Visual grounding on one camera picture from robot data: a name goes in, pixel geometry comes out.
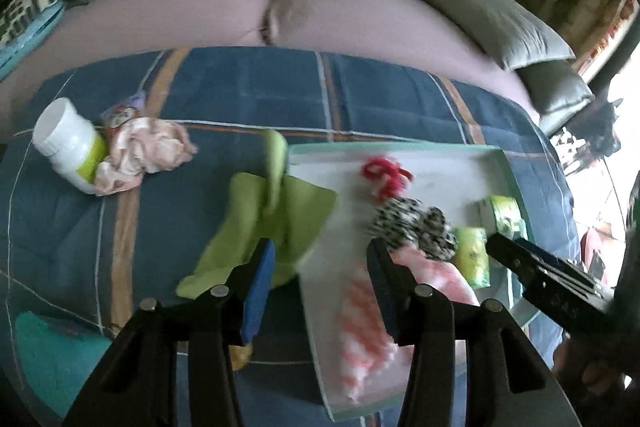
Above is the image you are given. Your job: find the black white patterned cushion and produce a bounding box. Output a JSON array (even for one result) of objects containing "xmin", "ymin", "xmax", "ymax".
[{"xmin": 1, "ymin": 0, "xmax": 64, "ymax": 46}]

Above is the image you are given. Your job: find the red yarn scrunchie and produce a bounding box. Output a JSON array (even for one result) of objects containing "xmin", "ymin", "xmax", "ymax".
[{"xmin": 360, "ymin": 156, "xmax": 413, "ymax": 202}]

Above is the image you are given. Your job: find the pink seat cover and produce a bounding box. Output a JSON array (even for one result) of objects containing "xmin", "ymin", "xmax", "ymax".
[{"xmin": 1, "ymin": 0, "xmax": 540, "ymax": 138}]

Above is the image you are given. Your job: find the green cloth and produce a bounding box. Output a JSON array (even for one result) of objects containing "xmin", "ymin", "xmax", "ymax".
[{"xmin": 176, "ymin": 129, "xmax": 337, "ymax": 299}]

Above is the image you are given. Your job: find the green tissue pack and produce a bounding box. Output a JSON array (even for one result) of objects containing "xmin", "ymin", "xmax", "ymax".
[{"xmin": 478, "ymin": 195, "xmax": 527, "ymax": 239}]

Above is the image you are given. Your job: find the pink white striped towel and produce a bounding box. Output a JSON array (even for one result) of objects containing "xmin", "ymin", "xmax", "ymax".
[{"xmin": 340, "ymin": 246, "xmax": 478, "ymax": 402}]

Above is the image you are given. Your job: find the white tray teal rim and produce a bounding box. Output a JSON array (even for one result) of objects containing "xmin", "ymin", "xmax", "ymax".
[{"xmin": 288, "ymin": 142, "xmax": 524, "ymax": 421}]

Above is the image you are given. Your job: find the blue plaid blanket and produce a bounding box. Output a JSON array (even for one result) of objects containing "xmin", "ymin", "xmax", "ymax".
[{"xmin": 1, "ymin": 48, "xmax": 579, "ymax": 426}]

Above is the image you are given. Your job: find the green tea box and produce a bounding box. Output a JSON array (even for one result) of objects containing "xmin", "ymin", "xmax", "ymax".
[{"xmin": 454, "ymin": 227, "xmax": 490, "ymax": 289}]

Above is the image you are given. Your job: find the pink floral cloth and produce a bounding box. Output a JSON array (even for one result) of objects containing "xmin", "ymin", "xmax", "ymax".
[{"xmin": 94, "ymin": 117, "xmax": 198, "ymax": 196}]

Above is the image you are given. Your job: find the purple wet wipes pack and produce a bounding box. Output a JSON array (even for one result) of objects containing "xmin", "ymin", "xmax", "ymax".
[{"xmin": 101, "ymin": 91, "xmax": 146, "ymax": 132}]

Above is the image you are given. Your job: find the person's right hand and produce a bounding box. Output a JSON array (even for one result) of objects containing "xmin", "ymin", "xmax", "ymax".
[{"xmin": 552, "ymin": 337, "xmax": 628, "ymax": 398}]

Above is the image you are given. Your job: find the orange round snack pack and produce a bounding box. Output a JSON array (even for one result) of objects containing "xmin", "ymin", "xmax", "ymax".
[{"xmin": 229, "ymin": 343, "xmax": 253, "ymax": 372}]

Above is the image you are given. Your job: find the leopard print scrunchie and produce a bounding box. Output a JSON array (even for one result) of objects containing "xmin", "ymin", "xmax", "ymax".
[{"xmin": 369, "ymin": 197, "xmax": 458, "ymax": 261}]

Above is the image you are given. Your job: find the white pill bottle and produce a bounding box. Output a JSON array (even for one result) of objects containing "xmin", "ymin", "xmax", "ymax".
[{"xmin": 32, "ymin": 98, "xmax": 108, "ymax": 194}]

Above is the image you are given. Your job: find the teal box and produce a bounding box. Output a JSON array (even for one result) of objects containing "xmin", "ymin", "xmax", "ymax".
[{"xmin": 14, "ymin": 312, "xmax": 112, "ymax": 418}]

